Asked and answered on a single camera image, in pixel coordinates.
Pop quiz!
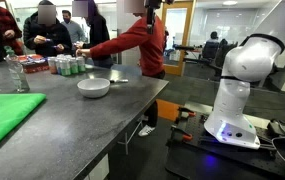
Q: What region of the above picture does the black and white marker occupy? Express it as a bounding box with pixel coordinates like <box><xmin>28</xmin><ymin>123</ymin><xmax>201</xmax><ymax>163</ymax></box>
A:
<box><xmin>109</xmin><ymin>79</ymin><xmax>128</xmax><ymax>83</ymax></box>

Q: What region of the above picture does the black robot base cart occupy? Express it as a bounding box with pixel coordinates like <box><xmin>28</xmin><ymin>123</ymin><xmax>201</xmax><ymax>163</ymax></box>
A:
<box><xmin>165</xmin><ymin>107</ymin><xmax>285</xmax><ymax>180</ymax></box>

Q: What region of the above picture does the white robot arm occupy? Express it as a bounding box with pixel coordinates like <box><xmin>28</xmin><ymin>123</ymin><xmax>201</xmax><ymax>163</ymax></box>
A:
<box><xmin>204</xmin><ymin>0</ymin><xmax>285</xmax><ymax>149</ymax></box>

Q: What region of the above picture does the white ceramic bowl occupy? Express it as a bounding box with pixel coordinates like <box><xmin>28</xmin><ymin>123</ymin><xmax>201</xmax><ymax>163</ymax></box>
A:
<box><xmin>77</xmin><ymin>78</ymin><xmax>110</xmax><ymax>98</ymax></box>

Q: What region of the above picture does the person in red sweater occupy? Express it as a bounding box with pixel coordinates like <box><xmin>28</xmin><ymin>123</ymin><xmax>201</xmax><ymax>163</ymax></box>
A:
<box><xmin>75</xmin><ymin>0</ymin><xmax>167</xmax><ymax>138</ymax></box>

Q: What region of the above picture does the green label can right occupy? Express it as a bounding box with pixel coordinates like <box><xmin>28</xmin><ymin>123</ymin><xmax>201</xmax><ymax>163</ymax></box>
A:
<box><xmin>76</xmin><ymin>57</ymin><xmax>86</xmax><ymax>72</ymax></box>

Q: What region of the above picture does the green label can middle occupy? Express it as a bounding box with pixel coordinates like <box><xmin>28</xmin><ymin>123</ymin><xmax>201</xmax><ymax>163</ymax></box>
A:
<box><xmin>69</xmin><ymin>57</ymin><xmax>79</xmax><ymax>74</ymax></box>

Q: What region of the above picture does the person in black jacket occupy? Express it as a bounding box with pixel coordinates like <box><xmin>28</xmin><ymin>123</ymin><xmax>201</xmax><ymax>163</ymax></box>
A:
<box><xmin>23</xmin><ymin>11</ymin><xmax>72</xmax><ymax>57</ymax></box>

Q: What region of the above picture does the red snack box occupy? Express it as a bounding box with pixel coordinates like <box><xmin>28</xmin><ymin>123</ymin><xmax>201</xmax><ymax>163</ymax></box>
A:
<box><xmin>18</xmin><ymin>54</ymin><xmax>49</xmax><ymax>74</ymax></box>

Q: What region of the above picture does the clear plastic water bottle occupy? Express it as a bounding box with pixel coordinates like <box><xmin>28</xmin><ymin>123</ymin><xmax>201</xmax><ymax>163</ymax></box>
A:
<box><xmin>4</xmin><ymin>46</ymin><xmax>30</xmax><ymax>92</ymax></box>

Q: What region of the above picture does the green folded cloth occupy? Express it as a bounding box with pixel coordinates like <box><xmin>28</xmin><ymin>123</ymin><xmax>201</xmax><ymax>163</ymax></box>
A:
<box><xmin>0</xmin><ymin>93</ymin><xmax>46</xmax><ymax>141</ymax></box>

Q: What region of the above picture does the orange handled clamp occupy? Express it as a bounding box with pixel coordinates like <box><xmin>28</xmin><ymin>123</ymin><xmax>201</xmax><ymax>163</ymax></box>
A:
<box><xmin>171</xmin><ymin>125</ymin><xmax>193</xmax><ymax>142</ymax></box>

